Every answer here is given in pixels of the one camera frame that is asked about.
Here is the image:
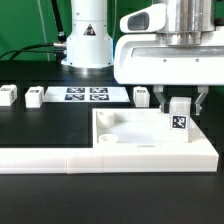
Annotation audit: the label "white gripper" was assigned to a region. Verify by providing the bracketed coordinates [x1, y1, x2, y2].
[114, 31, 224, 116]

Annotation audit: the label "white square tabletop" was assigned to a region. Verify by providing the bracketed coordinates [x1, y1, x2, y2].
[91, 107, 201, 148]

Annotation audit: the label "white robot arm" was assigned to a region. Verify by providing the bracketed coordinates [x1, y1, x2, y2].
[62, 0, 224, 104]

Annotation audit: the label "white L-shaped obstacle fence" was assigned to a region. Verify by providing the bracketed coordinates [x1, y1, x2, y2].
[0, 112, 220, 175]

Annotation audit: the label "white tag marker sheet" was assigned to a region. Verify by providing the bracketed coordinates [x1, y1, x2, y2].
[44, 87, 129, 103]

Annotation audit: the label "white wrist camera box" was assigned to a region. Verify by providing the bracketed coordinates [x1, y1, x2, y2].
[120, 3, 166, 33]

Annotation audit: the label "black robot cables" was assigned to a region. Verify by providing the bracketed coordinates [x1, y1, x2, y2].
[0, 0, 69, 62]

